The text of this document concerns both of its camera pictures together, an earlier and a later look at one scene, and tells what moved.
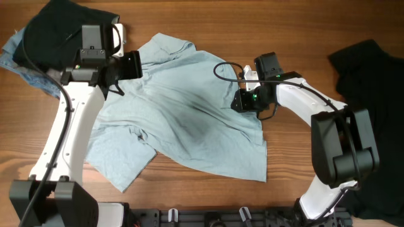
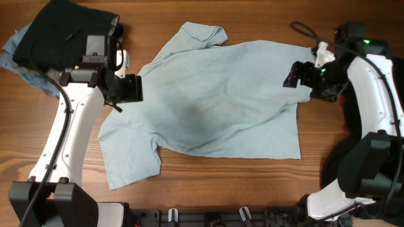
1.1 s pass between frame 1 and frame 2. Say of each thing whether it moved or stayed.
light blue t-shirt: moved
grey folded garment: stayed
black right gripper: moved
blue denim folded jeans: stayed
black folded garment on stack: stayed
